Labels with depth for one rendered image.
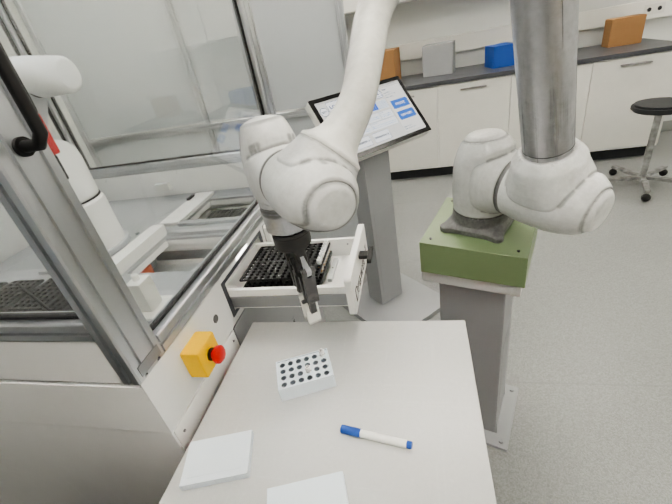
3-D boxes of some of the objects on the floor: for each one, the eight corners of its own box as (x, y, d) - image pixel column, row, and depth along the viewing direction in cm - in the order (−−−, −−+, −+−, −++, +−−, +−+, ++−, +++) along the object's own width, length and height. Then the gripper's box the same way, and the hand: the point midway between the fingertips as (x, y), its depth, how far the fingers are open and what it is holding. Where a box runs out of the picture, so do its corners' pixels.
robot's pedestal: (518, 389, 159) (537, 234, 121) (506, 452, 138) (525, 288, 100) (448, 369, 174) (444, 225, 136) (427, 423, 153) (416, 271, 115)
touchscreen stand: (451, 303, 212) (448, 120, 161) (393, 344, 193) (369, 151, 142) (391, 271, 250) (373, 113, 198) (337, 302, 231) (302, 137, 179)
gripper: (321, 234, 69) (342, 330, 81) (293, 209, 81) (314, 296, 93) (284, 249, 66) (310, 345, 78) (261, 221, 78) (287, 308, 90)
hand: (310, 307), depth 84 cm, fingers closed
